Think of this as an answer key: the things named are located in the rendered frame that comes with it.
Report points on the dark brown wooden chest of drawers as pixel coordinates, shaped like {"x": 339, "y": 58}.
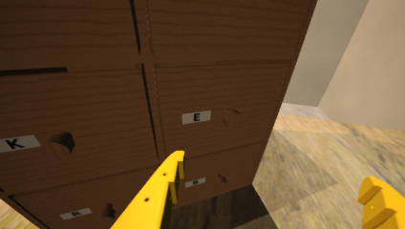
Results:
{"x": 148, "y": 57}

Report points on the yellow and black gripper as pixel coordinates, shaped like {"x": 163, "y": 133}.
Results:
{"x": 384, "y": 207}

